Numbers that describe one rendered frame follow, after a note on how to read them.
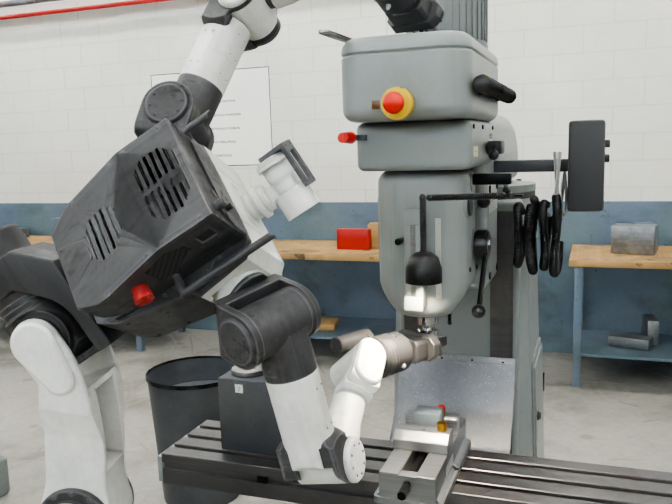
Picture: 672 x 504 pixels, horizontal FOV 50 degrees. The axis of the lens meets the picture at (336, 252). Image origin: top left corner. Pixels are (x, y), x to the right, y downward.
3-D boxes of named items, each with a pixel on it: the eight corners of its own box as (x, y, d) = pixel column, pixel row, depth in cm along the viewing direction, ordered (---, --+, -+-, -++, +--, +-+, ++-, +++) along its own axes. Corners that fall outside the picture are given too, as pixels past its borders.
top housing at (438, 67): (468, 116, 130) (468, 26, 128) (334, 122, 139) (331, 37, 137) (500, 121, 174) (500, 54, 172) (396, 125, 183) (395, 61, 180)
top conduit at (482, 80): (491, 92, 131) (491, 73, 131) (468, 94, 133) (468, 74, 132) (516, 103, 173) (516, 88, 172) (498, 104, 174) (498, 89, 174)
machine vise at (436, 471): (442, 512, 145) (441, 462, 144) (372, 502, 151) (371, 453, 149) (471, 444, 178) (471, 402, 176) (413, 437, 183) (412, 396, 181)
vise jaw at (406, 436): (447, 455, 156) (447, 438, 155) (392, 448, 160) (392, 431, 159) (453, 444, 161) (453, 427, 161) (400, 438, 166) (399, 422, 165)
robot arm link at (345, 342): (407, 363, 148) (370, 376, 140) (378, 386, 154) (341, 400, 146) (380, 316, 151) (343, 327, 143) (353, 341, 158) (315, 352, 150)
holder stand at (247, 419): (301, 460, 172) (298, 380, 169) (221, 449, 179) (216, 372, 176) (320, 440, 183) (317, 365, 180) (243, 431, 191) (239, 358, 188)
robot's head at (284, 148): (273, 208, 125) (305, 186, 122) (245, 167, 125) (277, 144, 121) (287, 199, 131) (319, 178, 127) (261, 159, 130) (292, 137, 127)
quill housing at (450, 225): (466, 322, 149) (466, 169, 145) (372, 317, 156) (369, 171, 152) (480, 303, 167) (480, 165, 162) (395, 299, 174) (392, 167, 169)
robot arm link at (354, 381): (390, 347, 146) (378, 398, 136) (365, 367, 151) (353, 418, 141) (364, 330, 144) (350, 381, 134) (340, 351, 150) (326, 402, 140)
